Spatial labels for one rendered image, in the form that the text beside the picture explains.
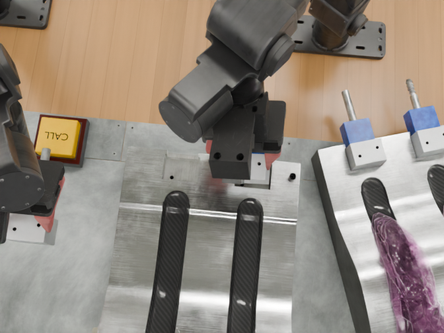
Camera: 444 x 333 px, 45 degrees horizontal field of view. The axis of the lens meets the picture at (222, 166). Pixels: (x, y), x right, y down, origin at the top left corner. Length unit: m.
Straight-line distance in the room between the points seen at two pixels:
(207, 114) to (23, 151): 0.19
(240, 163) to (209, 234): 0.23
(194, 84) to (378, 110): 0.49
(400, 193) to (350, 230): 0.10
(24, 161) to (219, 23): 0.23
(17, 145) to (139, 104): 0.40
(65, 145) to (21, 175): 0.35
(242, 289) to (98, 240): 0.25
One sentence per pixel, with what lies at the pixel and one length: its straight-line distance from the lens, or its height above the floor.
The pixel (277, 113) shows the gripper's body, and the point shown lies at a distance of 0.67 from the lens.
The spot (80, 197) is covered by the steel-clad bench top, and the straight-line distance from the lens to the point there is 0.89.
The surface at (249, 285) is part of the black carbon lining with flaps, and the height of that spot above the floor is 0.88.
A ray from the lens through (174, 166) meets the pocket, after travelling 0.82.
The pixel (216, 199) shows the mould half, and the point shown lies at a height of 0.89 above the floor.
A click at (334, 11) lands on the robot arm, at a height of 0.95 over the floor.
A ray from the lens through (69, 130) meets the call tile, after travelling 0.89.
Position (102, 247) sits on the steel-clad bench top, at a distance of 0.87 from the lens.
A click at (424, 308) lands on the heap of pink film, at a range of 0.80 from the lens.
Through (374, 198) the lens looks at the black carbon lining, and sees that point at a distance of 0.86.
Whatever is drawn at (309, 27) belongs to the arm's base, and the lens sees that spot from 0.99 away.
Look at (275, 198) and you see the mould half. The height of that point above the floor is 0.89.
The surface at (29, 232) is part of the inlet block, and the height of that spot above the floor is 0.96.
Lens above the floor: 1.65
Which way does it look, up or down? 75 degrees down
